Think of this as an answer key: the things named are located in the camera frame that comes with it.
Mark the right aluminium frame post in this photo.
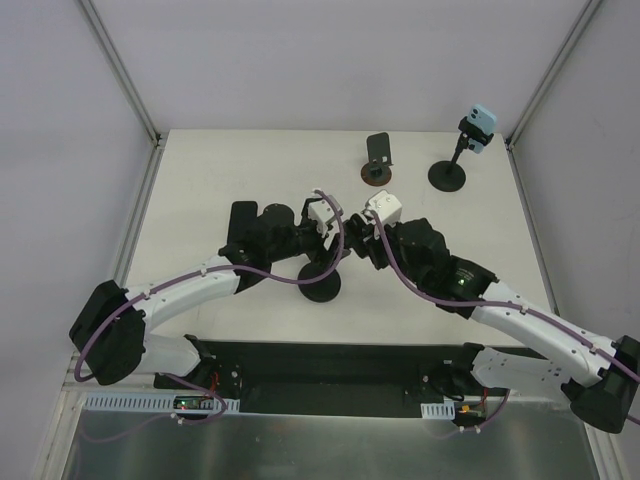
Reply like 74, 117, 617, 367
505, 0, 606, 151

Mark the left white cable duct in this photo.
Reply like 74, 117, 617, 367
84, 393, 240, 415

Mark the black tall clamp phone stand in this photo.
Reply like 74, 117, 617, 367
428, 117, 494, 193

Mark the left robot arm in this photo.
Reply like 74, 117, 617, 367
69, 195, 346, 389

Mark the light blue phone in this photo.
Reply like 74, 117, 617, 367
466, 104, 497, 154

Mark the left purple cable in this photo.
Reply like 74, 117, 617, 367
73, 188, 349, 384

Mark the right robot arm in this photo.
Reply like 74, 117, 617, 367
345, 214, 639, 434

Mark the aluminium frame post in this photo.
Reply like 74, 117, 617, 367
505, 0, 606, 151
74, 0, 164, 147

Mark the brown base metal phone stand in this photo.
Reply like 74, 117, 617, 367
360, 132, 393, 187

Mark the right white cable duct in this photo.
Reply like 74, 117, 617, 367
420, 401, 456, 421

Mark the left aluminium frame post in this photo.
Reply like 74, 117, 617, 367
74, 0, 164, 147

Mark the black round base phone stand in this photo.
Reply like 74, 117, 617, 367
297, 253, 342, 303

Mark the black phone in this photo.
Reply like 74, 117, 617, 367
227, 201, 258, 251

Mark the aluminium front rail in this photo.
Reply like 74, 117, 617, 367
62, 352, 155, 391

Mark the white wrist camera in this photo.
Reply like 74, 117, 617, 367
302, 189, 343, 238
362, 190, 403, 225

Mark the white cable duct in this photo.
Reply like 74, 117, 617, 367
420, 401, 456, 421
84, 393, 240, 415

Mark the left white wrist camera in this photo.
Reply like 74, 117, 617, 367
302, 189, 343, 238

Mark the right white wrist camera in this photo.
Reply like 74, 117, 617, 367
362, 190, 403, 225

